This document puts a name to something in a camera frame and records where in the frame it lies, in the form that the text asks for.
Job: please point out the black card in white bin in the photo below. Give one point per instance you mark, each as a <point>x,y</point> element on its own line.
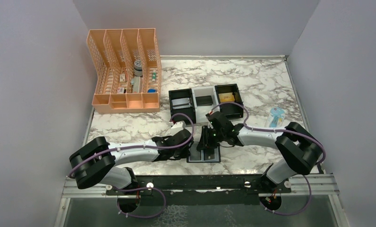
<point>204,101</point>

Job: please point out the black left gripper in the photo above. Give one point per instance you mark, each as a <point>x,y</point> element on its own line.
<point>183,155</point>

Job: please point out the green white small tube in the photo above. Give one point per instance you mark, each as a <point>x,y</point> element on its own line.
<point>154,76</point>

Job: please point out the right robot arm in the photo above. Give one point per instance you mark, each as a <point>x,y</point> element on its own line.
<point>299,149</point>

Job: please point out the black left card bin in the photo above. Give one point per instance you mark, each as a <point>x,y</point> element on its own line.
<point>182,93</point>

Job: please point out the gold credit card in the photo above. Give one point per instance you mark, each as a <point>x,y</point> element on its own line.
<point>226,97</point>

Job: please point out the grey flat box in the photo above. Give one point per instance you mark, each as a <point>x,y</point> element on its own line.
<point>136,84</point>

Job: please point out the black credit card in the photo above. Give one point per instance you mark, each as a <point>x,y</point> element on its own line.
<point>209,154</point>

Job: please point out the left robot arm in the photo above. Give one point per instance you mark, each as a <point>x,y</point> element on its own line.
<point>96,162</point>

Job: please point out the blue cap item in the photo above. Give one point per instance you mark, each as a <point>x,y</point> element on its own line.
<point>151,91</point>

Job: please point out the black mounting rail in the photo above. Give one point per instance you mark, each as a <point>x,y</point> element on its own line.
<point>198,190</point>

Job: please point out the white middle card bin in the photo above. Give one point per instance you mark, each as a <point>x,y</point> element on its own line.
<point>201,111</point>

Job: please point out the peach plastic file organizer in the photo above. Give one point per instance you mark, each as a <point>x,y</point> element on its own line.
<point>113,52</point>

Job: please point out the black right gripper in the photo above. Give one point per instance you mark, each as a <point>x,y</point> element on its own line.
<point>204,143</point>

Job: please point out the black leather card holder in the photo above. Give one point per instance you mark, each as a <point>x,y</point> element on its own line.
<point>203,156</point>

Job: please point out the blue nail clipper package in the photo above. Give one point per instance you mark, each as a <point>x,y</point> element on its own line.
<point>275,118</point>

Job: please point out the silver card in left bin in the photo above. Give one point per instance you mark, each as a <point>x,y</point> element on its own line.
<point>181,103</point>

